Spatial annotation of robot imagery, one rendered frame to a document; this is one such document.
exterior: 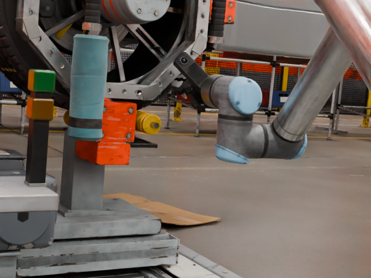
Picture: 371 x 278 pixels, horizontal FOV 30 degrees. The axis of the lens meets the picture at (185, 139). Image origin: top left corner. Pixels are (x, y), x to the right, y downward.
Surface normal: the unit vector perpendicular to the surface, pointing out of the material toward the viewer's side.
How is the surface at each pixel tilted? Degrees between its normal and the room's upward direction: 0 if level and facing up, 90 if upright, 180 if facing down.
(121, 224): 90
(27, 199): 90
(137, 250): 90
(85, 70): 90
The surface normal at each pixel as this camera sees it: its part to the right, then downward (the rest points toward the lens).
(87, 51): -0.04, 0.07
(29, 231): 0.50, 0.14
